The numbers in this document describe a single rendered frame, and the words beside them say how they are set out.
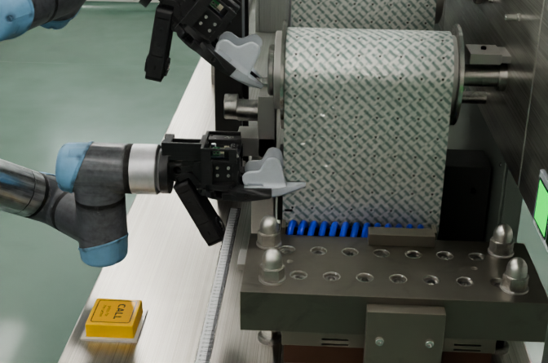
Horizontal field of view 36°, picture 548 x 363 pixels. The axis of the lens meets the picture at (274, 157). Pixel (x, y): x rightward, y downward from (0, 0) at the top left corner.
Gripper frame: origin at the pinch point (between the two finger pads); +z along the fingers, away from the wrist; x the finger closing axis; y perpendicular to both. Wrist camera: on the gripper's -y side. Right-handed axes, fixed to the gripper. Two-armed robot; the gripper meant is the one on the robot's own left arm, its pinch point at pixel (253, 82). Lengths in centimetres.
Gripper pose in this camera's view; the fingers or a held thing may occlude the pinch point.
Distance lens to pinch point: 125.6
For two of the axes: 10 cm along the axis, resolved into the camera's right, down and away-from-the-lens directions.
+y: 6.5, -6.8, -3.3
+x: 0.5, -3.9, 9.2
